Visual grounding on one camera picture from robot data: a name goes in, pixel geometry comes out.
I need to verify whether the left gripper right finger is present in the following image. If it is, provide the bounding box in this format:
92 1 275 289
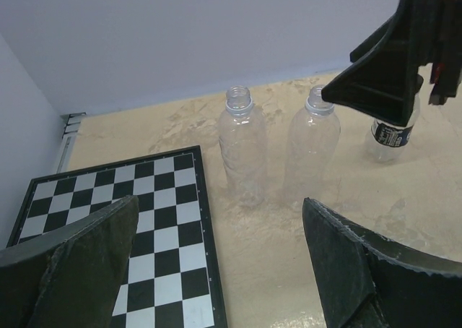
302 198 461 327

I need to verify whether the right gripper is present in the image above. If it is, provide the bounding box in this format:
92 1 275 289
322 0 461 124

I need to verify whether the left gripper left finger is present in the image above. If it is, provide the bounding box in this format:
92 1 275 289
1 196 139 327

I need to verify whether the small clear plastic bottle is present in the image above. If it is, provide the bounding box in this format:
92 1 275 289
364 74 424 163

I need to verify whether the black white checkerboard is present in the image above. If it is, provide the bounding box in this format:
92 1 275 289
8 146 227 327

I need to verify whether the aluminium rail left edge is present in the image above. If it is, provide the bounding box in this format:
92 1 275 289
52 112 87 174

